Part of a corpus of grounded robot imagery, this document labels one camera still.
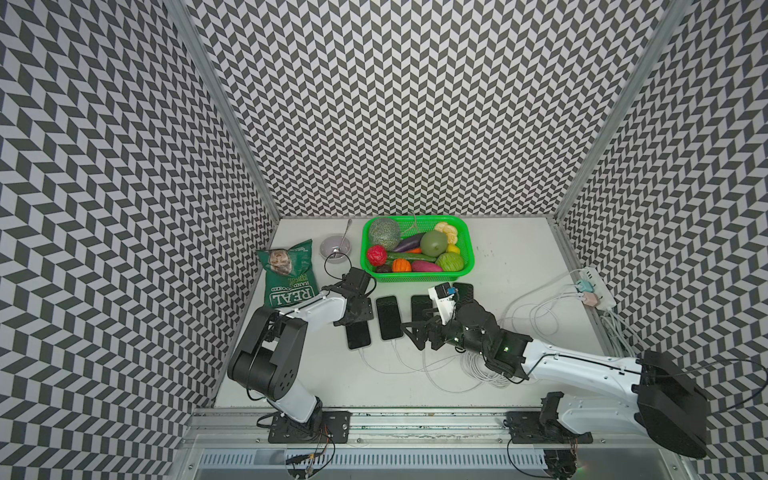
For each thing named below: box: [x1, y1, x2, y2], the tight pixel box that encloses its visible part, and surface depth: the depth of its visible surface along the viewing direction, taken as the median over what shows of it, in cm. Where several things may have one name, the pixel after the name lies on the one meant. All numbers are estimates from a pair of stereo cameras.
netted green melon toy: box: [368, 217, 401, 251], surface depth 101 cm
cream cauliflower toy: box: [434, 222, 458, 245], surface depth 108 cm
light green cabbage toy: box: [436, 252, 465, 272], surface depth 97 cm
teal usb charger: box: [575, 280, 594, 293], surface depth 99 cm
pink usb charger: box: [583, 292, 598, 307], surface depth 97 cm
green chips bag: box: [256, 239, 320, 308], surface depth 98 cm
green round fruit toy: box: [420, 230, 448, 257], surface depth 104 cm
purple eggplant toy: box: [394, 232, 426, 253], surface depth 106 cm
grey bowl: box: [319, 235, 352, 264], surface depth 107 cm
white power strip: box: [579, 266, 617, 310], surface depth 98 cm
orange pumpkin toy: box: [391, 258, 412, 273], surface depth 98 cm
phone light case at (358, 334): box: [345, 320, 371, 349], surface depth 88 cm
